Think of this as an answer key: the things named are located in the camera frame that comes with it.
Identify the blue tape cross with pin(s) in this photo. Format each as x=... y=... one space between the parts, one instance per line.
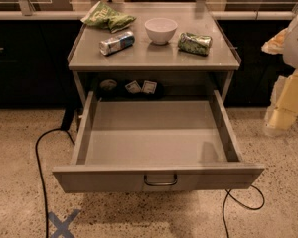
x=62 y=227

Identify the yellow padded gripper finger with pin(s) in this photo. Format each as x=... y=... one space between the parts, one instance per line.
x=283 y=110

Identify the grey metal cabinet table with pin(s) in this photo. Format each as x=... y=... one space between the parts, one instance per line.
x=191 y=17

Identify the silver blue soda can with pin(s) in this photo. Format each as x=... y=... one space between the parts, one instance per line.
x=117 y=43

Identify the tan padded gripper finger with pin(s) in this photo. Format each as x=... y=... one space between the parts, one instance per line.
x=275 y=45

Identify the green chip bag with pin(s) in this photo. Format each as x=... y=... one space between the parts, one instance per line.
x=103 y=16

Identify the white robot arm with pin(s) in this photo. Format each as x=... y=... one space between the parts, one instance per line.
x=290 y=52

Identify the white bowl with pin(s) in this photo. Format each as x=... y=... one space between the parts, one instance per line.
x=160 y=30

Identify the black counter with white top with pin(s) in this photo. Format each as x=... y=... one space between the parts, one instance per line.
x=34 y=70

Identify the green crushed soda can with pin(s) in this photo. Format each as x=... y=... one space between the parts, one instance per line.
x=195 y=44

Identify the grey top drawer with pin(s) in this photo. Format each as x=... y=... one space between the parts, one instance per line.
x=155 y=146

